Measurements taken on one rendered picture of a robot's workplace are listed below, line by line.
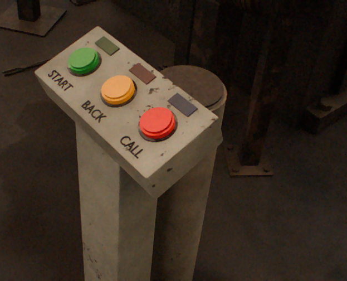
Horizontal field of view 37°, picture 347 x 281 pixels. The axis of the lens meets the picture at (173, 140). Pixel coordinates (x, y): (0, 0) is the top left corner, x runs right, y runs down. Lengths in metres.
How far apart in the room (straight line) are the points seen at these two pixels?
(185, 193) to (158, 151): 0.31
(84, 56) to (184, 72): 0.20
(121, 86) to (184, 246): 0.44
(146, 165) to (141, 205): 0.17
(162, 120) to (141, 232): 0.24
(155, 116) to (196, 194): 0.32
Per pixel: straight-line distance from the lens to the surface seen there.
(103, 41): 0.70
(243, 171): 1.41
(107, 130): 0.61
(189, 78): 0.81
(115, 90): 0.63
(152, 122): 0.58
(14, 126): 1.53
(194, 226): 0.96
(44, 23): 1.97
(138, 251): 0.81
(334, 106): 1.61
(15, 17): 2.02
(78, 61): 0.68
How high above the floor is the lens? 0.98
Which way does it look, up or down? 42 degrees down
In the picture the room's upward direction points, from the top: 6 degrees clockwise
